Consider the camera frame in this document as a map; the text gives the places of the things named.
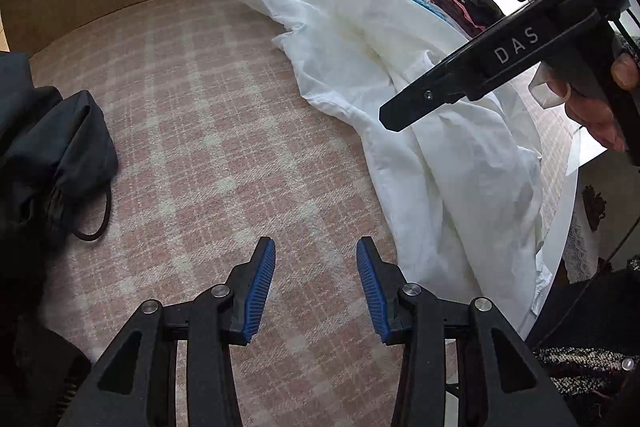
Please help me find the white button shirt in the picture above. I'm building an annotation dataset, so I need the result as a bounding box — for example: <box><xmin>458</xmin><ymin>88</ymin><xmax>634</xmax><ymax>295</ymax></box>
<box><xmin>239</xmin><ymin>0</ymin><xmax>553</xmax><ymax>338</ymax></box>

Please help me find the pile of dark clothes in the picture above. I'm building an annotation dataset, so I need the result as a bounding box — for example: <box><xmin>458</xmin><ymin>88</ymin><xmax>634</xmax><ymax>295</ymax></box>
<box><xmin>0</xmin><ymin>52</ymin><xmax>120</xmax><ymax>427</ymax></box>

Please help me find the person's right hand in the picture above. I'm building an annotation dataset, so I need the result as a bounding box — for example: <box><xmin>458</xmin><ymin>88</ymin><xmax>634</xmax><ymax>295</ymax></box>
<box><xmin>542</xmin><ymin>53</ymin><xmax>640</xmax><ymax>150</ymax></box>

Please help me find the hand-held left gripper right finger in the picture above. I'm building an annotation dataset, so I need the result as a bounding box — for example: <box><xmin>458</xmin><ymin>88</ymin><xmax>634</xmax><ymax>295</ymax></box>
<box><xmin>356</xmin><ymin>236</ymin><xmax>578</xmax><ymax>427</ymax></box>

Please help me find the white lace cloth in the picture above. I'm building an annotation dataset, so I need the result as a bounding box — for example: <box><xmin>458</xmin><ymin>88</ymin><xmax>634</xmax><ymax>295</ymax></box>
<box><xmin>562</xmin><ymin>187</ymin><xmax>601</xmax><ymax>283</ymax></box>

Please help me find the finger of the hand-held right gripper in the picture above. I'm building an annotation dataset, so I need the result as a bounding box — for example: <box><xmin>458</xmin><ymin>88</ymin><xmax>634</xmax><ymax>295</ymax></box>
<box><xmin>378</xmin><ymin>61</ymin><xmax>471</xmax><ymax>132</ymax></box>

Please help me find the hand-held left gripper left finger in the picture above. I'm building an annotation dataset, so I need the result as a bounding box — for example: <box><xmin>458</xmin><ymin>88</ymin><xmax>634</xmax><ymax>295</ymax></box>
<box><xmin>57</xmin><ymin>236</ymin><xmax>277</xmax><ymax>427</ymax></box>

